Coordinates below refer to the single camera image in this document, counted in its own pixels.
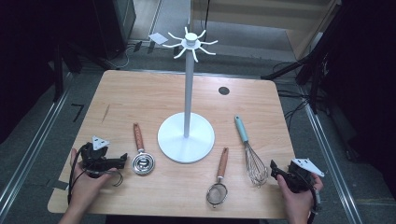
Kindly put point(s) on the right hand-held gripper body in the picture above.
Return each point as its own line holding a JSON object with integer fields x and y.
{"x": 299, "y": 174}

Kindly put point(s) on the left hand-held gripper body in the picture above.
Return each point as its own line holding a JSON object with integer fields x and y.
{"x": 95, "y": 155}

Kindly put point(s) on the white utensil stand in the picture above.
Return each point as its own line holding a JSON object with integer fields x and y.
{"x": 186, "y": 140}

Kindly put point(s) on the person's right hand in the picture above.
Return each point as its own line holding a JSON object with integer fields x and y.
{"x": 299, "y": 203}

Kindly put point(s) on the person's left hand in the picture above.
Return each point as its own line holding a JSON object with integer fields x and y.
{"x": 84, "y": 189}

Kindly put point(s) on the grey tape patch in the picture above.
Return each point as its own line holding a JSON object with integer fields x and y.
{"x": 59, "y": 184}

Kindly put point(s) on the black angled tape mark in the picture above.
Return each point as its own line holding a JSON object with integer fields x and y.
{"x": 79, "y": 109}

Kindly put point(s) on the dark round table grommet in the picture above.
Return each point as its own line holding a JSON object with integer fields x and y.
{"x": 223, "y": 90}

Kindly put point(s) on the black metal stand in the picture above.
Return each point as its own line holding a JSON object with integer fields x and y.
{"x": 314, "y": 62}

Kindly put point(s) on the white paper sheet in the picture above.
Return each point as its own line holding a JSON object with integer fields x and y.
{"x": 158, "y": 38}

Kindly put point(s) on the black cabinet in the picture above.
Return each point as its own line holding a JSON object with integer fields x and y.
{"x": 115, "y": 25}

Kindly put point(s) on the light wooden cabinet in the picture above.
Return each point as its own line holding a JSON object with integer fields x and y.
{"x": 249, "y": 12}

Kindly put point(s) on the metal floor rail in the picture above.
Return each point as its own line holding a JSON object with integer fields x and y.
{"x": 330, "y": 161}
{"x": 34, "y": 146}

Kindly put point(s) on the black upright post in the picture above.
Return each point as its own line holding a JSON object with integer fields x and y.
{"x": 58, "y": 74}

